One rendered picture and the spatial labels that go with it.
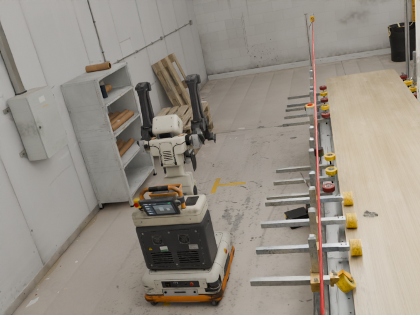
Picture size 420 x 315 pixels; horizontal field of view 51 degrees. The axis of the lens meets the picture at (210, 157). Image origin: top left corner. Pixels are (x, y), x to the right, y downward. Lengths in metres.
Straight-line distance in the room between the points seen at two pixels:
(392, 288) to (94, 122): 3.75
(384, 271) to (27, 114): 3.24
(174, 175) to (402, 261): 1.89
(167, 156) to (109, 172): 1.92
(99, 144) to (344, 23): 7.07
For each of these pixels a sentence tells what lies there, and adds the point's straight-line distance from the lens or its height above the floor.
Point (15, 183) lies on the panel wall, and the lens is 4.37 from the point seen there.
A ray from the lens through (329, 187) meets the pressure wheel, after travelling 2.98.
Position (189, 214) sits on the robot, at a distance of 3.21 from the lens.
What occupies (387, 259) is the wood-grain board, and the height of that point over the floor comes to 0.90.
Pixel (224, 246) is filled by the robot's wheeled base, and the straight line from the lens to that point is 3.71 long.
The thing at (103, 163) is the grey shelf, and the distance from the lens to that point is 5.24.
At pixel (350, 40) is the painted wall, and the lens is 10.83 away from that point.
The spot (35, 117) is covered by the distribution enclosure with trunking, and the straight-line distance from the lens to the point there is 4.31.
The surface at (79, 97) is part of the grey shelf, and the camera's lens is 5.06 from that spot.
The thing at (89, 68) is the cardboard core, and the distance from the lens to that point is 5.51.
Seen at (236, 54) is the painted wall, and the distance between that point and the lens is 10.95.
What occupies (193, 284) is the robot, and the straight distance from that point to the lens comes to 3.46.
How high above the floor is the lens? 2.28
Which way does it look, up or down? 21 degrees down
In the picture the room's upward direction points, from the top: 12 degrees counter-clockwise
